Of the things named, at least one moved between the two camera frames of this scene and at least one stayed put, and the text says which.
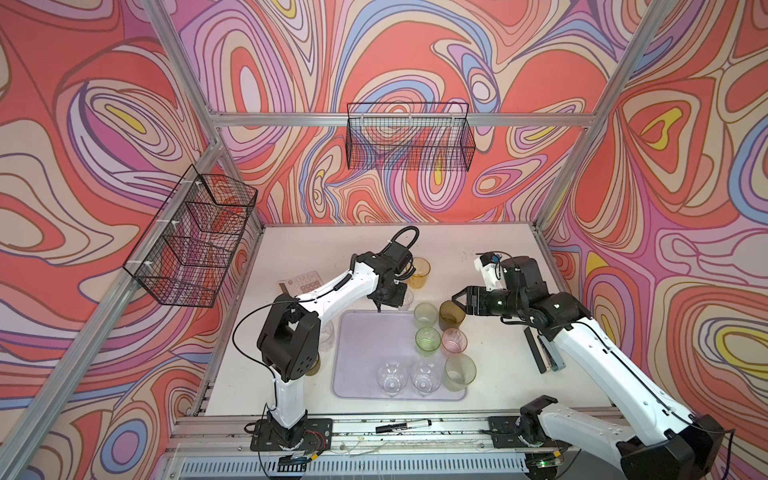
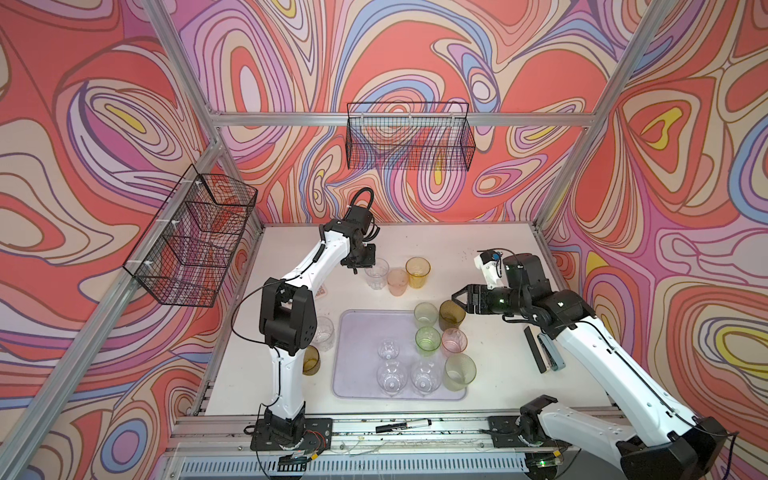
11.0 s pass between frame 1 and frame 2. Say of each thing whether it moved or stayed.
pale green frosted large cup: stayed
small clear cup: moved
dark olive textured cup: stayed
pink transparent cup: stayed
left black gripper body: moved
